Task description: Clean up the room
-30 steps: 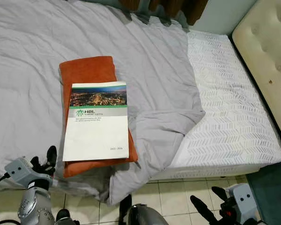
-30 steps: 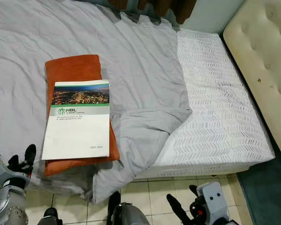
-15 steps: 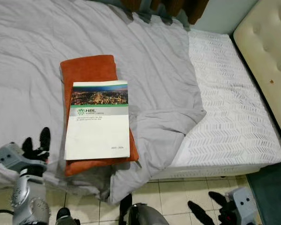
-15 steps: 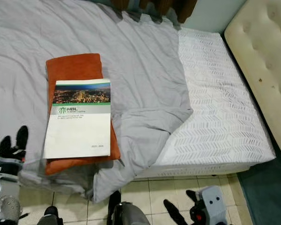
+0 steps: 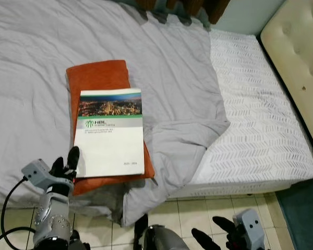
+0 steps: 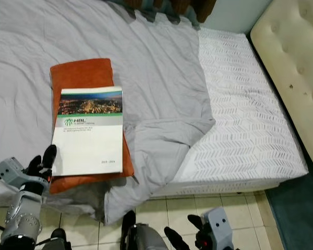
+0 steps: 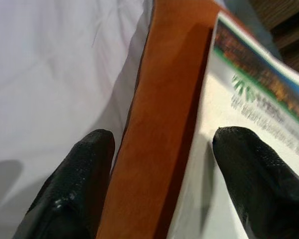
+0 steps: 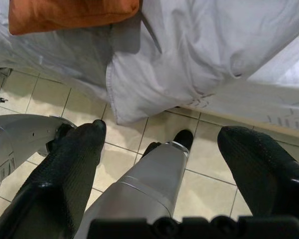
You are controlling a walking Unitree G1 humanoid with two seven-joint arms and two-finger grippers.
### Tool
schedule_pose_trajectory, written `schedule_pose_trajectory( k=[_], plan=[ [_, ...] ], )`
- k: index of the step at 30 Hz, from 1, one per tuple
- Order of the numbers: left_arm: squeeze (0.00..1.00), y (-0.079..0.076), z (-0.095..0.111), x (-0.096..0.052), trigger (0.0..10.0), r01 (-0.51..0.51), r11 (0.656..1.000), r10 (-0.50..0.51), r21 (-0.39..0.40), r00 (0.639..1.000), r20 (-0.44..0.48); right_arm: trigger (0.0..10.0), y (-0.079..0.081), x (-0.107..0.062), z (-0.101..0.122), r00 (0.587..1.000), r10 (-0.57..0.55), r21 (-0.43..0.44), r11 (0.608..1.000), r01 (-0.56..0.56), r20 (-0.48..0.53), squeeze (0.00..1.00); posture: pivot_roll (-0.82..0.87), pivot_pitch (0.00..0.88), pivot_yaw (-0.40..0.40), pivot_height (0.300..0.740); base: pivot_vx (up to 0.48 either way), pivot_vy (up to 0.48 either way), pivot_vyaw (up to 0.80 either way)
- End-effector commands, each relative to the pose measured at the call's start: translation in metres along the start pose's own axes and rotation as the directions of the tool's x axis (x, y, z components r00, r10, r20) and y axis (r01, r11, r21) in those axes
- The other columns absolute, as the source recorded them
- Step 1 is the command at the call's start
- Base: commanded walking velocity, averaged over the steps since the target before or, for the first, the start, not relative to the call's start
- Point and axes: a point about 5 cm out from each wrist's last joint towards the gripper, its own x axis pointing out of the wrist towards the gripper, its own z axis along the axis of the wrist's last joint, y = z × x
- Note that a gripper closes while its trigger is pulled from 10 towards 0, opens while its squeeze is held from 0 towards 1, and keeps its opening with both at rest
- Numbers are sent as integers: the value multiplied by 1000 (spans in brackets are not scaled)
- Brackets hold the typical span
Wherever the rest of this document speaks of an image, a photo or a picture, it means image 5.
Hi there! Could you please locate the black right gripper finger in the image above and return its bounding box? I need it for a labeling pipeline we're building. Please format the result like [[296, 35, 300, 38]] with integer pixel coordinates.
[[213, 216, 236, 235], [192, 228, 221, 250]]

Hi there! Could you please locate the HBL lighting catalogue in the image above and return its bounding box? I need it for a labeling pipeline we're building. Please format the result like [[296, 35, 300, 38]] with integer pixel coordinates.
[[73, 88, 145, 179]]

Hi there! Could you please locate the grey robot right leg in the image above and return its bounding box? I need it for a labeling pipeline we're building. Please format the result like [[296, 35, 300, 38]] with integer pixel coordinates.
[[133, 213, 191, 250]]

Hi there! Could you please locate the grey robot leg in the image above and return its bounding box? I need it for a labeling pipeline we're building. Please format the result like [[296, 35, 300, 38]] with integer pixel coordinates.
[[68, 231, 92, 250], [133, 213, 191, 250]]

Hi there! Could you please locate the grey robot left leg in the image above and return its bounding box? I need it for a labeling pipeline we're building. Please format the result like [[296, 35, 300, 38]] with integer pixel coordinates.
[[68, 231, 92, 250]]

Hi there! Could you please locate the teal rug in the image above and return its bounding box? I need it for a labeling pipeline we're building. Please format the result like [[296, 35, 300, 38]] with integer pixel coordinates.
[[275, 176, 313, 250]]

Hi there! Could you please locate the orange cushion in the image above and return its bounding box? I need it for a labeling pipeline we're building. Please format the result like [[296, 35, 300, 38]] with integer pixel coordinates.
[[66, 60, 156, 196]]

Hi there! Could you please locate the white patterned bed sheet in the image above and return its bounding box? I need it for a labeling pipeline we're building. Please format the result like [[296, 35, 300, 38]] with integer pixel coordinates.
[[170, 30, 313, 199]]

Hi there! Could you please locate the grey duvet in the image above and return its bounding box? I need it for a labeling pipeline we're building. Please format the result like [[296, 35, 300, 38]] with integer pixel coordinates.
[[0, 0, 231, 228]]

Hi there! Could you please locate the cream tufted headboard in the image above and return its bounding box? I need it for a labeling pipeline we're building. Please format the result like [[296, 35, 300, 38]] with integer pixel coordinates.
[[260, 0, 313, 153]]

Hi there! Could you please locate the brown curtain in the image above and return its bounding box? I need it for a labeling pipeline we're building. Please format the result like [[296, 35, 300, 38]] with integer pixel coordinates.
[[135, 0, 231, 25]]

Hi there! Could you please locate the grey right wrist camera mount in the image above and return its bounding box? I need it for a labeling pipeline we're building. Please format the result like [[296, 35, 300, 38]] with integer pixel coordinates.
[[234, 208, 266, 250]]

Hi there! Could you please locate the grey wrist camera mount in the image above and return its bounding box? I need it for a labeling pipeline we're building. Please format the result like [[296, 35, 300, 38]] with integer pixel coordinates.
[[21, 159, 74, 191], [234, 208, 266, 250]]

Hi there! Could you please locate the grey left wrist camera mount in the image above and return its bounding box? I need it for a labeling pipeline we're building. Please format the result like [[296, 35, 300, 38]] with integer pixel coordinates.
[[21, 159, 74, 191]]

